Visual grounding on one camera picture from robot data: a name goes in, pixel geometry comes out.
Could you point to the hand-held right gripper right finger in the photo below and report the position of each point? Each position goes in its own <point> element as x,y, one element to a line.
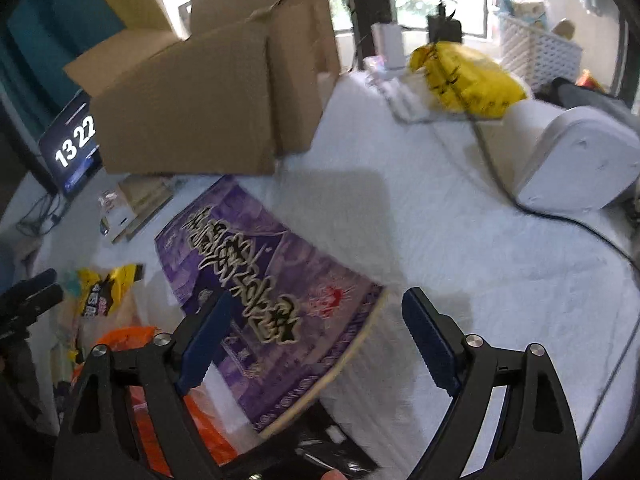
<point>430,340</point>

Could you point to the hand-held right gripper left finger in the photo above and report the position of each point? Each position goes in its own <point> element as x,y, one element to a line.
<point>207,340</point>

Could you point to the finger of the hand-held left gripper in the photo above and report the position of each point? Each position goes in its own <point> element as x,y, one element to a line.
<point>30,302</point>
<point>37,280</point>

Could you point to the yellow black snack packet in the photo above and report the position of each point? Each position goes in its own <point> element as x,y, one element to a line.
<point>100,295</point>

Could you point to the orange snack packet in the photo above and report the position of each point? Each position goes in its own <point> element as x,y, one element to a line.
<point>130,336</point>

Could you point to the purple snack packet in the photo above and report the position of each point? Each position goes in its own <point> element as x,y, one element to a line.
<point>260,280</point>

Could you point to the brown cardboard box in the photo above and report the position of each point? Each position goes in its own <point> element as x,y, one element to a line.
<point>200,100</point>

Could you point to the person's right hand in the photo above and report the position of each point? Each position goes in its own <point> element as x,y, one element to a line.
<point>332,475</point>

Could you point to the small white card packet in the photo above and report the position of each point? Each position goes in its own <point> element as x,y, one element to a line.
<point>125,215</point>

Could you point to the black tablet with clock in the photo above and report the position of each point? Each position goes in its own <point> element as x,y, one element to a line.
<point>70,150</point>

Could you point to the white rounded device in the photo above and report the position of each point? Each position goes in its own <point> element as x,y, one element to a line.
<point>575,160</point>

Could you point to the teal curtain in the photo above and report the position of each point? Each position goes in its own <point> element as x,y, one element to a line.
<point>50,35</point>

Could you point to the white power strip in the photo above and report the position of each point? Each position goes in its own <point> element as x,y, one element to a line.
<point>395,95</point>

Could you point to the yellow plastic bag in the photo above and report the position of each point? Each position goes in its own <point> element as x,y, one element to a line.
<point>470,85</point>

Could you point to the grey cloth bag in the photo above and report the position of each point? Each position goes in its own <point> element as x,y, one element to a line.
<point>590,95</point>

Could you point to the white charger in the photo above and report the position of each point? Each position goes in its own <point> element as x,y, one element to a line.
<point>387,45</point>

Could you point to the white plastic basket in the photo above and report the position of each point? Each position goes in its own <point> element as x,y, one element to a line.
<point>540,55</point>

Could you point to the black charger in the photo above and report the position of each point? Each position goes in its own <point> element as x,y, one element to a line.
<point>442,27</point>

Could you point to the black door frame post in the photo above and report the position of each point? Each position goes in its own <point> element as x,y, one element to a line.
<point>370,10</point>

